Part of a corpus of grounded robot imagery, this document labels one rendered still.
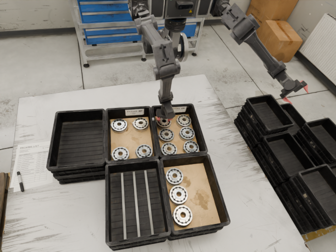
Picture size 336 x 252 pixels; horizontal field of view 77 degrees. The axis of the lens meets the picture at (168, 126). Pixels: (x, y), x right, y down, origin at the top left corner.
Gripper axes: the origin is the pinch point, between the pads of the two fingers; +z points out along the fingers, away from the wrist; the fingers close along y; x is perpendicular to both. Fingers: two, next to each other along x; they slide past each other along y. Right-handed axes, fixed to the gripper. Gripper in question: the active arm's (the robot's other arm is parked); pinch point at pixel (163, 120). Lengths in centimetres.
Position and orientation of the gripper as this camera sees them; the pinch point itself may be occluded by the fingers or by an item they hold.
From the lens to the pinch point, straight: 144.7
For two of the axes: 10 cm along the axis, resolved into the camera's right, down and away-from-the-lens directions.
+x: -1.5, -8.1, 5.7
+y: 9.8, -0.6, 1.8
